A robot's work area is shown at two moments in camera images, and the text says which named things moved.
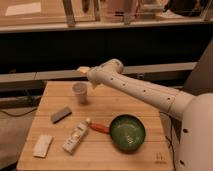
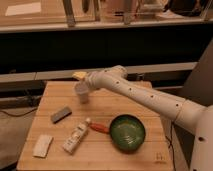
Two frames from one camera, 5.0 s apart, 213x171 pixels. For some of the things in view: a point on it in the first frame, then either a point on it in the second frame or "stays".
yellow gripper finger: [84, 69] → [80, 74]
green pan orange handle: [127, 132] stays
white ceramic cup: [81, 90] stays
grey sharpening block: [60, 115] stays
